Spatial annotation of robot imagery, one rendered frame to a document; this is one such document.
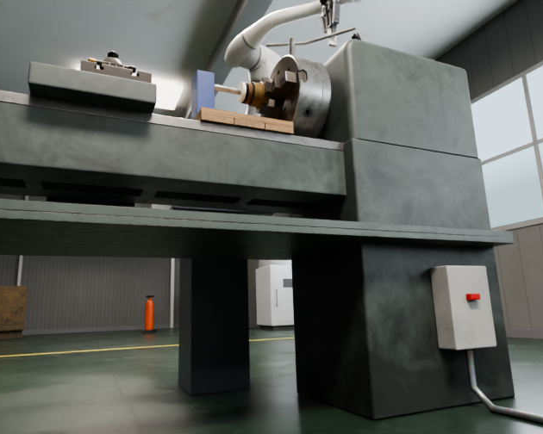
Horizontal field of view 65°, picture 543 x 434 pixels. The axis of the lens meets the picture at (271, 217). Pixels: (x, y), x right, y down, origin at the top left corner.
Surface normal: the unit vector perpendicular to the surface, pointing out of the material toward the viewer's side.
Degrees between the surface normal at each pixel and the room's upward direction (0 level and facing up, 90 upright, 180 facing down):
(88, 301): 90
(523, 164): 90
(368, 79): 90
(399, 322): 90
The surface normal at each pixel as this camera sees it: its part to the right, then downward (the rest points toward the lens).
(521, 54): -0.92, -0.05
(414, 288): 0.41, -0.21
